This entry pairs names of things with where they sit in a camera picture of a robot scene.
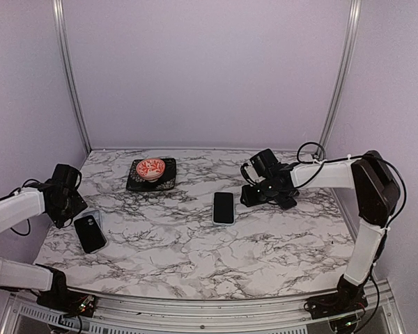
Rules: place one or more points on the right aluminium frame post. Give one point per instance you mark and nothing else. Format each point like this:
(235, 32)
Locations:
(344, 67)

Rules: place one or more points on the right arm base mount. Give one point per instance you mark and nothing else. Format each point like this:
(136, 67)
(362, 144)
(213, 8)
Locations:
(329, 305)

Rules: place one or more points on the black smartphone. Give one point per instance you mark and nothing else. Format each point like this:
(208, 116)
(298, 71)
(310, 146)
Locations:
(223, 207)
(285, 202)

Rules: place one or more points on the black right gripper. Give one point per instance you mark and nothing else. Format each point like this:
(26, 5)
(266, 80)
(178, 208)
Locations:
(250, 200)

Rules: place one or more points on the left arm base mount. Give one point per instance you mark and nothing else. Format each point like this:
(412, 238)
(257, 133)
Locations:
(71, 303)

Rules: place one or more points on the light blue phone case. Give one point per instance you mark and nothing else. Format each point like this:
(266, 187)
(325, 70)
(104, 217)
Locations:
(223, 222)

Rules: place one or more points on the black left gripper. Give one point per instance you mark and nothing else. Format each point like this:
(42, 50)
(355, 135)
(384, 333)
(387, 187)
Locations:
(80, 205)

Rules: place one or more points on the aluminium frame post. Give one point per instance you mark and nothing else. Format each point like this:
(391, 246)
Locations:
(344, 67)
(62, 36)

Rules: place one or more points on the aluminium front rail base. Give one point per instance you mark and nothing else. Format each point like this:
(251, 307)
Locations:
(295, 313)

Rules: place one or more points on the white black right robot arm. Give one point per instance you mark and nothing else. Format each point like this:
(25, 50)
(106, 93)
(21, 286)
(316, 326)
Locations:
(377, 185)

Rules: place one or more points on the black phone case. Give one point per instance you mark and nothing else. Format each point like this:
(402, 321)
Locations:
(90, 234)

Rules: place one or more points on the black smartphone front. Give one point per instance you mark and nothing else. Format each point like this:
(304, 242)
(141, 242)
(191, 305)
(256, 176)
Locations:
(285, 202)

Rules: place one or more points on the lavender phone case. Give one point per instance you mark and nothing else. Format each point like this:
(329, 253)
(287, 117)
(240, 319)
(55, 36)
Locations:
(95, 213)

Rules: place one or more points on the left aluminium frame post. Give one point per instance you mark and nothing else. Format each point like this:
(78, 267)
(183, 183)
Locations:
(62, 36)

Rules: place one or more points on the red white patterned bowl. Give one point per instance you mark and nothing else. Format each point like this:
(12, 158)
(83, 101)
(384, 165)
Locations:
(151, 169)

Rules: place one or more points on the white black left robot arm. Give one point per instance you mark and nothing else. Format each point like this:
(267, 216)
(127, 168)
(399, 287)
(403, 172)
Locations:
(20, 205)

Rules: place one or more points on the black square plate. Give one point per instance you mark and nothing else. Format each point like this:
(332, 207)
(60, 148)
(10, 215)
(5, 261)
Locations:
(166, 182)

